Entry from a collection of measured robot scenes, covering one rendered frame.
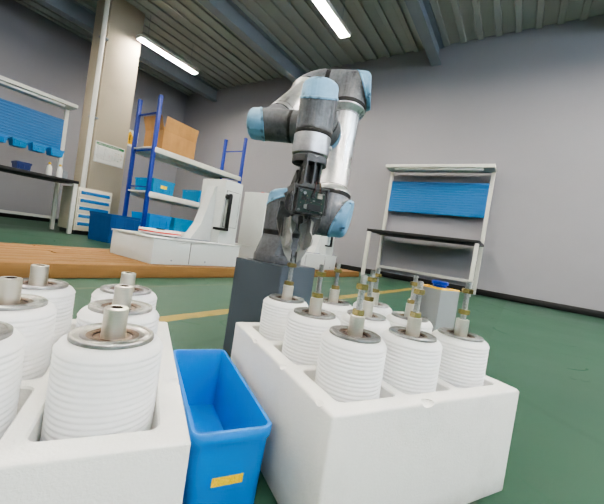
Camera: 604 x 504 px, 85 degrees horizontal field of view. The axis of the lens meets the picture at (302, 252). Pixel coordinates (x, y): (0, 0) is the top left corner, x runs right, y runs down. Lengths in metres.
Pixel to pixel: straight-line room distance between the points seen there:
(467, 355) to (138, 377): 0.49
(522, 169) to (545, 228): 0.91
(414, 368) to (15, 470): 0.45
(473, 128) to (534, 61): 1.14
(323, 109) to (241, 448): 0.58
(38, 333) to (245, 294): 0.62
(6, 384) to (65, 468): 0.09
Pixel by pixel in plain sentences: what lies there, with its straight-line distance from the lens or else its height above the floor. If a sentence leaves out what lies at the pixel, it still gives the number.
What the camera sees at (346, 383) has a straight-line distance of 0.47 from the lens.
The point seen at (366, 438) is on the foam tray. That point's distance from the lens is 0.48.
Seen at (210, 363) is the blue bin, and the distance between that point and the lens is 0.76.
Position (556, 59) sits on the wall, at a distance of 6.46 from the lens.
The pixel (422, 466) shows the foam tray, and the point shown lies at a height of 0.09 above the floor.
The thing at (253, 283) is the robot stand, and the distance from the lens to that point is 0.98.
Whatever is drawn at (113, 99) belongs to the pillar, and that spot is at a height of 2.32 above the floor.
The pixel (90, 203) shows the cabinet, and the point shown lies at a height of 0.48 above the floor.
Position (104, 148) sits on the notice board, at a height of 1.46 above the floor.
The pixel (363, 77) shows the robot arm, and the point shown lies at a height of 0.90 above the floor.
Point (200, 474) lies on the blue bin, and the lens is 0.51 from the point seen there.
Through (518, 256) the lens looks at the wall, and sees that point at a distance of 5.68.
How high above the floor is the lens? 0.37
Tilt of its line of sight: 2 degrees down
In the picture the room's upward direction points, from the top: 9 degrees clockwise
